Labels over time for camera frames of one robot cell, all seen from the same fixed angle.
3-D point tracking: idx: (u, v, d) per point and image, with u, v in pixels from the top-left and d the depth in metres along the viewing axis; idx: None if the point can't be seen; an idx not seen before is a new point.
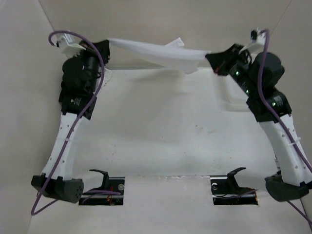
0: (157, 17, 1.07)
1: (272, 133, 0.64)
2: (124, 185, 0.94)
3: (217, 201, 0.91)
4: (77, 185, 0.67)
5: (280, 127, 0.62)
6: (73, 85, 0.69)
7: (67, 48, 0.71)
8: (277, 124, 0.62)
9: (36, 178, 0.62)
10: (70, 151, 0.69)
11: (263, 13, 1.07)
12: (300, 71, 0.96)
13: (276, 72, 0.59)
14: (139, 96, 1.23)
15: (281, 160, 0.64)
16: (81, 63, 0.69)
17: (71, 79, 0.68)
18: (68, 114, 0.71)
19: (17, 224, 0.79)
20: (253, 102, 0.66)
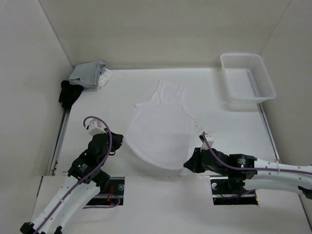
0: (157, 16, 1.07)
1: (263, 177, 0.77)
2: (124, 185, 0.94)
3: (217, 201, 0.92)
4: None
5: (261, 171, 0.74)
6: (91, 150, 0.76)
7: (93, 130, 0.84)
8: (257, 172, 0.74)
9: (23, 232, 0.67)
10: (62, 211, 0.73)
11: (263, 12, 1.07)
12: (299, 70, 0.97)
13: (222, 155, 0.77)
14: (139, 95, 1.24)
15: (292, 183, 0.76)
16: (104, 136, 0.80)
17: (92, 146, 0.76)
18: (71, 177, 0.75)
19: (18, 224, 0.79)
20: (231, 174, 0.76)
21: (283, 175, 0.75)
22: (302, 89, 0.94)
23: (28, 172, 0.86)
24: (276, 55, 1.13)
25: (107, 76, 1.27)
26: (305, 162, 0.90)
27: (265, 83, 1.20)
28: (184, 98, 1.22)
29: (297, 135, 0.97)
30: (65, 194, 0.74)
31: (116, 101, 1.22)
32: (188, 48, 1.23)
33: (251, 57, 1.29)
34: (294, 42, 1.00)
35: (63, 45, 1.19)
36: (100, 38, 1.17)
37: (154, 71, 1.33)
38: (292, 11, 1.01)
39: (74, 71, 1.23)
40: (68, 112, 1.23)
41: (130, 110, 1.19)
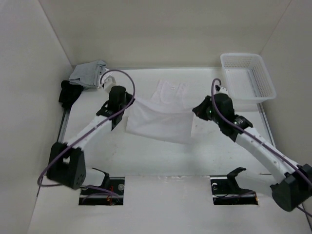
0: (157, 16, 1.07)
1: (246, 144, 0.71)
2: (124, 185, 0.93)
3: (217, 201, 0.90)
4: (82, 170, 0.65)
5: (247, 136, 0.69)
6: (113, 100, 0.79)
7: (108, 87, 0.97)
8: (243, 134, 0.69)
9: (57, 145, 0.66)
10: (92, 138, 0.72)
11: (263, 13, 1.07)
12: (298, 70, 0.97)
13: (228, 105, 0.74)
14: (140, 95, 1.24)
15: (268, 166, 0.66)
16: (122, 87, 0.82)
17: (114, 94, 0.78)
18: (100, 116, 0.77)
19: (18, 224, 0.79)
20: (224, 125, 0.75)
21: (262, 151, 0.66)
22: (302, 89, 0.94)
23: (28, 171, 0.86)
24: (276, 55, 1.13)
25: (107, 76, 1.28)
26: (305, 161, 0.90)
27: (265, 83, 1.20)
28: (184, 97, 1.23)
29: (296, 134, 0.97)
30: (99, 123, 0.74)
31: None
32: (188, 48, 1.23)
33: (251, 57, 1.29)
34: (293, 41, 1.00)
35: (64, 45, 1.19)
36: (100, 38, 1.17)
37: (155, 71, 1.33)
38: (292, 11, 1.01)
39: (75, 71, 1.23)
40: (68, 112, 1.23)
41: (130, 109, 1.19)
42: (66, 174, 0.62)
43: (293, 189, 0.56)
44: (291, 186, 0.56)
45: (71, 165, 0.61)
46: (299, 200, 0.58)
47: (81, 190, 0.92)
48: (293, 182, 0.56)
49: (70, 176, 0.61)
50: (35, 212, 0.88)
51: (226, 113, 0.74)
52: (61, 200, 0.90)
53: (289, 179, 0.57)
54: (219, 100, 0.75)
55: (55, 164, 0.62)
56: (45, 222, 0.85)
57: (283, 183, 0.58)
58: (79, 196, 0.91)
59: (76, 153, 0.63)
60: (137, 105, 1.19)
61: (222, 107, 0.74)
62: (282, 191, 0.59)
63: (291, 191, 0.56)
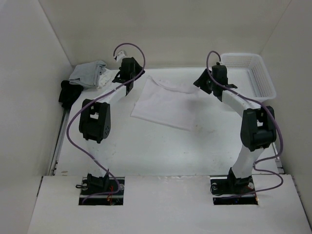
0: (157, 16, 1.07)
1: (230, 99, 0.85)
2: (124, 185, 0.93)
3: (217, 201, 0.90)
4: (109, 123, 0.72)
5: (229, 91, 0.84)
6: (126, 70, 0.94)
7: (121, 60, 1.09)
8: (226, 90, 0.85)
9: (87, 100, 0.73)
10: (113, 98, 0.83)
11: (263, 12, 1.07)
12: (298, 70, 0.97)
13: (223, 72, 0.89)
14: (140, 95, 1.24)
15: (240, 112, 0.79)
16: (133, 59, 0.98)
17: (126, 64, 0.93)
18: (116, 82, 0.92)
19: (18, 224, 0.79)
20: (215, 88, 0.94)
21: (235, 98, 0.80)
22: (302, 88, 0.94)
23: (28, 171, 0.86)
24: (276, 55, 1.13)
25: (107, 76, 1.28)
26: (305, 161, 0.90)
27: (265, 82, 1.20)
28: (184, 97, 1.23)
29: (296, 134, 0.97)
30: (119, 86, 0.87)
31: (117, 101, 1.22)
32: (188, 48, 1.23)
33: (252, 57, 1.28)
34: (293, 41, 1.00)
35: (64, 45, 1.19)
36: (100, 38, 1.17)
37: (155, 71, 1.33)
38: (292, 11, 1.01)
39: (74, 71, 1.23)
40: (68, 112, 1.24)
41: (130, 108, 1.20)
42: (97, 125, 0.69)
43: (251, 120, 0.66)
44: (249, 115, 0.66)
45: (102, 116, 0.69)
46: (258, 137, 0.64)
47: (81, 190, 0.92)
48: (252, 114, 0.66)
49: (102, 125, 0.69)
50: (35, 212, 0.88)
51: (219, 79, 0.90)
52: (61, 200, 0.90)
53: (249, 110, 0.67)
54: (214, 68, 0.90)
55: (86, 115, 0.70)
56: (45, 222, 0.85)
57: (244, 116, 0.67)
58: (79, 196, 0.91)
59: (105, 106, 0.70)
60: (137, 104, 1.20)
61: (217, 74, 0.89)
62: (245, 125, 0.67)
63: (250, 121, 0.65)
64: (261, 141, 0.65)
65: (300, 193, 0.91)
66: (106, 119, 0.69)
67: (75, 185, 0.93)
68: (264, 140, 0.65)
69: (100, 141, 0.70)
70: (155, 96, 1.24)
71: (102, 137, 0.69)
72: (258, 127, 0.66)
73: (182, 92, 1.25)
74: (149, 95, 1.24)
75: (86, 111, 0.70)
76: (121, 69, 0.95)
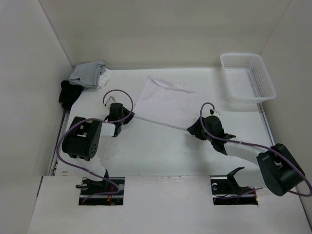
0: (157, 16, 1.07)
1: (235, 151, 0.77)
2: (124, 185, 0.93)
3: (217, 201, 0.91)
4: (96, 141, 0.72)
5: (231, 143, 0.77)
6: (114, 112, 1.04)
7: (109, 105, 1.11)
8: (227, 143, 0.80)
9: (79, 117, 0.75)
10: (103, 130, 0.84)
11: (263, 12, 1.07)
12: (299, 70, 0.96)
13: (217, 126, 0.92)
14: (140, 95, 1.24)
15: (252, 161, 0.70)
16: (121, 104, 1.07)
17: (114, 108, 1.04)
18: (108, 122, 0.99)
19: (18, 224, 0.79)
20: (215, 142, 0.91)
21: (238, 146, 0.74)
22: (302, 90, 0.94)
23: (28, 171, 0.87)
24: (276, 55, 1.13)
25: (107, 76, 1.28)
26: (305, 162, 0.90)
27: (265, 82, 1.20)
28: (184, 98, 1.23)
29: (296, 135, 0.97)
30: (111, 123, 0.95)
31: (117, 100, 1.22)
32: (188, 49, 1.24)
33: (252, 57, 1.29)
34: (293, 42, 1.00)
35: (63, 45, 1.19)
36: (100, 38, 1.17)
37: (154, 71, 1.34)
38: (292, 11, 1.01)
39: (74, 71, 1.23)
40: (68, 112, 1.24)
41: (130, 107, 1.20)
42: (84, 139, 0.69)
43: (271, 165, 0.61)
44: (265, 161, 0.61)
45: (91, 131, 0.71)
46: (286, 180, 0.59)
47: (81, 190, 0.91)
48: (267, 159, 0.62)
49: (89, 139, 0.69)
50: (35, 212, 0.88)
51: (216, 132, 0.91)
52: (61, 200, 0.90)
53: (263, 156, 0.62)
54: (209, 120, 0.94)
55: (74, 132, 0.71)
56: (46, 222, 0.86)
57: (262, 165, 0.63)
58: (79, 196, 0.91)
59: (94, 125, 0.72)
60: (137, 104, 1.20)
61: (212, 127, 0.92)
62: (265, 173, 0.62)
63: (269, 166, 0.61)
64: (292, 183, 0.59)
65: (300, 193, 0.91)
66: (94, 134, 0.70)
67: (75, 185, 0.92)
68: (295, 181, 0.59)
69: (86, 156, 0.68)
70: (155, 96, 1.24)
71: (87, 153, 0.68)
72: (282, 170, 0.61)
73: (182, 93, 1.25)
74: (149, 95, 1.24)
75: (75, 130, 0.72)
76: (110, 113, 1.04)
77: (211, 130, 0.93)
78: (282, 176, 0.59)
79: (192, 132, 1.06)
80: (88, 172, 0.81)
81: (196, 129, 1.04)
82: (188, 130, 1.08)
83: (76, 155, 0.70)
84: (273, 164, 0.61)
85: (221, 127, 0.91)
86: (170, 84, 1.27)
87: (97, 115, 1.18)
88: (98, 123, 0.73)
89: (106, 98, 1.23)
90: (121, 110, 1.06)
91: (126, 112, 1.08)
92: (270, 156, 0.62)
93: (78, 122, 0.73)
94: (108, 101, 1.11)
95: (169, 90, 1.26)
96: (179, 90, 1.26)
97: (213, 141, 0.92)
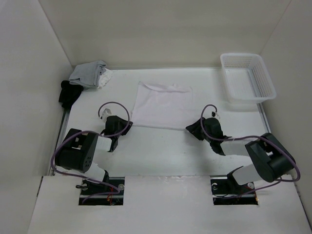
0: (157, 16, 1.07)
1: (231, 149, 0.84)
2: (124, 185, 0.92)
3: (217, 201, 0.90)
4: (91, 154, 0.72)
5: (226, 141, 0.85)
6: (110, 126, 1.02)
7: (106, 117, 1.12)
8: (224, 142, 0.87)
9: (74, 129, 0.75)
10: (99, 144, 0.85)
11: (263, 12, 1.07)
12: (299, 70, 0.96)
13: (216, 127, 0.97)
14: (139, 96, 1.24)
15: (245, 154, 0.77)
16: (118, 117, 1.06)
17: (110, 121, 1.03)
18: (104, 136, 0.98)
19: (18, 224, 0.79)
20: (213, 144, 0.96)
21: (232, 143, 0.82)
22: (302, 90, 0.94)
23: (28, 171, 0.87)
24: (276, 55, 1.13)
25: (107, 76, 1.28)
26: (304, 162, 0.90)
27: (265, 82, 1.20)
28: (182, 98, 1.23)
29: (296, 135, 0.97)
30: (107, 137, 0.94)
31: (113, 111, 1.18)
32: (187, 49, 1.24)
33: (252, 57, 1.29)
34: (293, 42, 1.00)
35: (63, 45, 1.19)
36: (100, 38, 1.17)
37: (154, 71, 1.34)
38: (292, 11, 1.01)
39: (74, 71, 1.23)
40: (68, 112, 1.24)
41: (127, 117, 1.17)
42: (78, 151, 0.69)
43: (260, 152, 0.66)
44: (254, 147, 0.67)
45: (87, 144, 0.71)
46: (276, 166, 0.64)
47: (81, 190, 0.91)
48: (256, 146, 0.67)
49: (84, 152, 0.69)
50: (35, 212, 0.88)
51: (215, 134, 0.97)
52: (61, 200, 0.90)
53: (252, 144, 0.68)
54: (209, 123, 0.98)
55: (68, 143, 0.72)
56: (46, 222, 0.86)
57: (251, 153, 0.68)
58: (79, 196, 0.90)
59: (90, 137, 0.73)
60: (133, 112, 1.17)
61: (212, 129, 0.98)
62: (255, 161, 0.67)
63: (259, 153, 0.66)
64: (282, 169, 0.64)
65: (300, 193, 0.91)
66: (89, 147, 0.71)
67: (75, 185, 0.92)
68: (284, 166, 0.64)
69: (79, 169, 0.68)
70: (150, 100, 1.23)
71: (81, 165, 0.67)
72: (271, 157, 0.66)
73: (177, 94, 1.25)
74: (148, 95, 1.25)
75: (69, 142, 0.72)
76: (106, 127, 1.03)
77: (210, 132, 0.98)
78: (273, 163, 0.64)
79: (191, 130, 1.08)
80: (87, 179, 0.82)
81: (196, 128, 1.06)
82: (187, 128, 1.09)
83: (70, 168, 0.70)
84: (261, 151, 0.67)
85: (220, 129, 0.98)
86: (170, 84, 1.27)
87: (97, 115, 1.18)
88: (95, 136, 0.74)
89: (102, 109, 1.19)
90: (118, 123, 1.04)
91: (123, 124, 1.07)
92: (259, 144, 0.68)
93: (73, 133, 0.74)
94: (104, 113, 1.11)
95: (162, 93, 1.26)
96: (172, 92, 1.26)
97: (211, 143, 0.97)
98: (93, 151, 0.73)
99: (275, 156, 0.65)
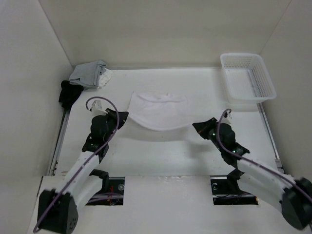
0: (157, 16, 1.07)
1: (247, 170, 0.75)
2: (124, 185, 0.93)
3: (217, 201, 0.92)
4: (73, 214, 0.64)
5: (246, 161, 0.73)
6: (96, 132, 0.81)
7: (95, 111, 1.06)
8: (242, 160, 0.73)
9: (47, 191, 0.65)
10: (81, 178, 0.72)
11: (263, 13, 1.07)
12: (299, 70, 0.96)
13: (231, 137, 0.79)
14: (139, 95, 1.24)
15: (273, 191, 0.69)
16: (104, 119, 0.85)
17: (95, 127, 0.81)
18: (87, 151, 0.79)
19: (18, 224, 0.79)
20: (223, 155, 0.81)
21: (268, 177, 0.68)
22: (302, 90, 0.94)
23: (28, 171, 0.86)
24: (276, 55, 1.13)
25: (107, 76, 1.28)
26: (305, 161, 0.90)
27: (265, 82, 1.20)
28: (182, 98, 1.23)
29: (296, 135, 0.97)
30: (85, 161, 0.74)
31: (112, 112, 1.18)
32: (187, 49, 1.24)
33: (252, 57, 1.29)
34: (293, 42, 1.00)
35: (63, 45, 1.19)
36: (100, 38, 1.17)
37: (154, 71, 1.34)
38: (292, 11, 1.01)
39: (75, 71, 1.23)
40: (68, 112, 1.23)
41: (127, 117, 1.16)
42: (57, 222, 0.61)
43: (295, 201, 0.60)
44: (291, 198, 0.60)
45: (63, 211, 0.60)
46: (308, 217, 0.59)
47: None
48: (294, 195, 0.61)
49: (62, 223, 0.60)
50: (35, 212, 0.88)
51: (228, 144, 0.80)
52: None
53: (290, 193, 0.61)
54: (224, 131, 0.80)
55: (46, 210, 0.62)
56: None
57: (288, 203, 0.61)
58: None
59: (67, 201, 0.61)
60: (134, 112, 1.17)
61: (225, 139, 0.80)
62: (289, 207, 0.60)
63: (295, 202, 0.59)
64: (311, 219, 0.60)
65: None
66: (68, 215, 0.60)
67: None
68: None
69: None
70: (149, 101, 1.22)
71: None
72: (303, 203, 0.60)
73: (176, 94, 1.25)
74: (149, 95, 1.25)
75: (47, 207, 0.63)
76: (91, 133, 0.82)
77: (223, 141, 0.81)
78: (305, 213, 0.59)
79: (199, 129, 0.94)
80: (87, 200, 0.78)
81: (205, 127, 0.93)
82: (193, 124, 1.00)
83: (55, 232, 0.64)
84: (299, 202, 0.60)
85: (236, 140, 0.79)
86: (170, 85, 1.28)
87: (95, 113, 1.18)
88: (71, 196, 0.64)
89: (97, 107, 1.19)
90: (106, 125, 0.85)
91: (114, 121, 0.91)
92: (295, 193, 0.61)
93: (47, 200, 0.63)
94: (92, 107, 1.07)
95: (161, 93, 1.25)
96: (172, 91, 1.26)
97: (223, 153, 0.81)
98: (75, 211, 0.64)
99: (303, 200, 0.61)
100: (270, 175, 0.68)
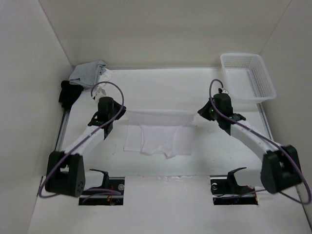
0: (156, 17, 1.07)
1: (240, 135, 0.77)
2: (124, 185, 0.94)
3: (217, 201, 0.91)
4: (82, 177, 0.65)
5: (239, 126, 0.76)
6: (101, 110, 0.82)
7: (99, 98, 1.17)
8: (236, 125, 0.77)
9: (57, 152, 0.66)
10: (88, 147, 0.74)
11: (263, 12, 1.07)
12: (299, 70, 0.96)
13: (225, 102, 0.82)
14: (139, 95, 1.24)
15: (257, 153, 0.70)
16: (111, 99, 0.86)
17: (102, 105, 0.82)
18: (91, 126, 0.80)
19: (18, 224, 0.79)
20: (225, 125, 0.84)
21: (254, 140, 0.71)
22: (302, 90, 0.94)
23: (28, 171, 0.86)
24: (276, 55, 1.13)
25: (107, 76, 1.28)
26: (304, 162, 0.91)
27: (265, 82, 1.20)
28: (182, 98, 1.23)
29: (296, 135, 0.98)
30: (93, 131, 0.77)
31: None
32: (187, 49, 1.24)
33: (252, 57, 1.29)
34: (293, 42, 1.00)
35: (63, 44, 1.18)
36: (100, 38, 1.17)
37: (154, 71, 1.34)
38: (292, 11, 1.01)
39: (74, 71, 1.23)
40: (68, 112, 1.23)
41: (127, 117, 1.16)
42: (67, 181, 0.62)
43: (275, 163, 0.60)
44: (272, 158, 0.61)
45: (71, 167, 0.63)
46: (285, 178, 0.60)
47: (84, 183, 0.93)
48: (276, 156, 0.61)
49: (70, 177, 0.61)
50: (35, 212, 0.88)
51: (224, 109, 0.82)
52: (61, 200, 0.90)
53: (270, 154, 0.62)
54: (219, 98, 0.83)
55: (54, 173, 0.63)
56: (46, 222, 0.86)
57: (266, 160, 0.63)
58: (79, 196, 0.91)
59: (77, 158, 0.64)
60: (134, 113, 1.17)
61: (222, 105, 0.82)
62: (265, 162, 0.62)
63: (274, 162, 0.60)
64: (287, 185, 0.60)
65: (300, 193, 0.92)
66: (76, 173, 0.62)
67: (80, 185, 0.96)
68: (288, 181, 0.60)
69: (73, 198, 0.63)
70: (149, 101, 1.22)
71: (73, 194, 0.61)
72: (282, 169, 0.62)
73: (175, 94, 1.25)
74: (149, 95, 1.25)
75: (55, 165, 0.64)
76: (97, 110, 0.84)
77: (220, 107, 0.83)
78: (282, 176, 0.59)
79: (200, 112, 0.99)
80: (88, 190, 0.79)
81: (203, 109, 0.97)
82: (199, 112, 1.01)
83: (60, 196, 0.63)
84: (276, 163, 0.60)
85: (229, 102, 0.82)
86: (170, 85, 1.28)
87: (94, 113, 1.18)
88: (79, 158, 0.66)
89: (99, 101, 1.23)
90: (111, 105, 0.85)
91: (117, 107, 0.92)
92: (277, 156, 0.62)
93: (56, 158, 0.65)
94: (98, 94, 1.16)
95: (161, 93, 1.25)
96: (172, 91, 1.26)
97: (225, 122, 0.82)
98: (83, 174, 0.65)
99: (289, 168, 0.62)
100: (259, 140, 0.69)
